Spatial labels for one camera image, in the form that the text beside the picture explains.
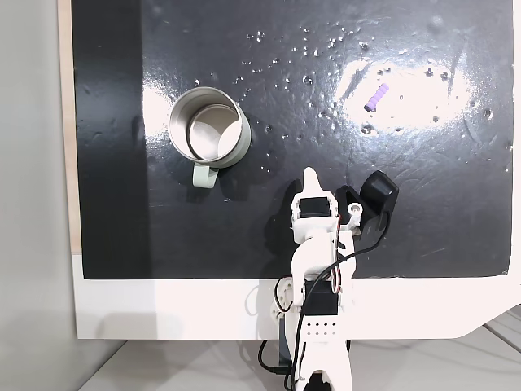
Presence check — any black rubber mat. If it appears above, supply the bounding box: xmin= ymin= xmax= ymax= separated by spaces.
xmin=71 ymin=0 xmax=514 ymax=281

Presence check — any black camera box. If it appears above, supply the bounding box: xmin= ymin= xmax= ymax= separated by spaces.
xmin=339 ymin=169 xmax=401 ymax=245

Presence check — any purple ribbed pen grip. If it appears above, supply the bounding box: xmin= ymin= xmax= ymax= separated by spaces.
xmin=363 ymin=82 xmax=390 ymax=112

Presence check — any pale green steel-rimmed mug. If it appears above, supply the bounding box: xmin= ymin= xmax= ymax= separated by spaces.
xmin=168 ymin=86 xmax=253 ymax=190

